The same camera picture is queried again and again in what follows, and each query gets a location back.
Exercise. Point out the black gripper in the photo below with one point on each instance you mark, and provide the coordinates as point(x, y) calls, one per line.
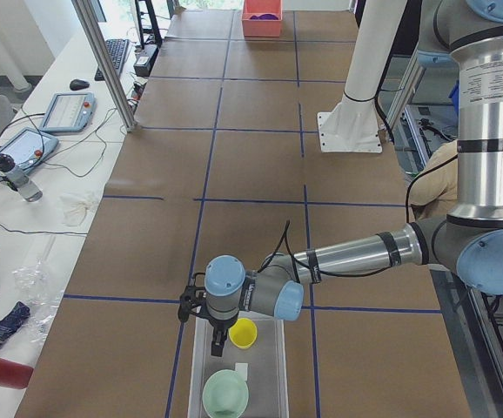
point(221, 324)

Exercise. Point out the clear water bottle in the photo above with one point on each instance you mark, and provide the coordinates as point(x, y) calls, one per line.
point(19, 179)

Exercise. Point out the folded blue umbrella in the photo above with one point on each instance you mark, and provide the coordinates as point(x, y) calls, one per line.
point(13, 321)

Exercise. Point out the seated person in beige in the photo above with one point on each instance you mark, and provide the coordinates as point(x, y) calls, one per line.
point(436, 193)

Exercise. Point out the yellow plastic cup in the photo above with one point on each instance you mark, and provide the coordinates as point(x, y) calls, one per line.
point(243, 333)

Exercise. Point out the crumpled white tissue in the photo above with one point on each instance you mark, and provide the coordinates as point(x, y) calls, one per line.
point(76, 206)

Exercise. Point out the white label in box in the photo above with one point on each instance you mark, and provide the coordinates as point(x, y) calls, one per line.
point(241, 368)

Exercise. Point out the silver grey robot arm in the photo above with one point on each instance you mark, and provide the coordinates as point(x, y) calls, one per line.
point(467, 241)

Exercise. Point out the red fire extinguisher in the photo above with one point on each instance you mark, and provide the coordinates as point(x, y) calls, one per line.
point(14, 375)

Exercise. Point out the teach pendant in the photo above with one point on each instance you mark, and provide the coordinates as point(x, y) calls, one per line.
point(68, 112)
point(30, 147)

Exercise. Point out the mint green bowl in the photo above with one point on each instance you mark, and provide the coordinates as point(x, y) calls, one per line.
point(225, 394)

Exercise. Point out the aluminium frame post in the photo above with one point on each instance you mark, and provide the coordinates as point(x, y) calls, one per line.
point(90, 25)

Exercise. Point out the purple microfiber cloth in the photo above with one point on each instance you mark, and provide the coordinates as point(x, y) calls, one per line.
point(264, 16)

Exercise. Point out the lower teach pendant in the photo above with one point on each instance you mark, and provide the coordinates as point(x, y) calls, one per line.
point(30, 147)

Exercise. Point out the black keyboard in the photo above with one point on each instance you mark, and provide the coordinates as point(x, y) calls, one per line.
point(118, 49)

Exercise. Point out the upper teach pendant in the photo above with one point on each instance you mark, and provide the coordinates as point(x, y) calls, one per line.
point(68, 112)

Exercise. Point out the pink plastic bin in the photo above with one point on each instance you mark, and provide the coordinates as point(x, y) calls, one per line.
point(261, 28)

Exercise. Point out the black computer box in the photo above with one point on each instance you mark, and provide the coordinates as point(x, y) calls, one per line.
point(145, 59)

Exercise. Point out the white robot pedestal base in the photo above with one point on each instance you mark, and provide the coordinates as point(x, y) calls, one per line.
point(352, 125)

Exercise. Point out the translucent white plastic box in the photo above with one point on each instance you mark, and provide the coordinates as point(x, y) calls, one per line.
point(266, 367)

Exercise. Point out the black computer mouse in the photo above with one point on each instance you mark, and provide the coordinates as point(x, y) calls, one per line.
point(78, 84)

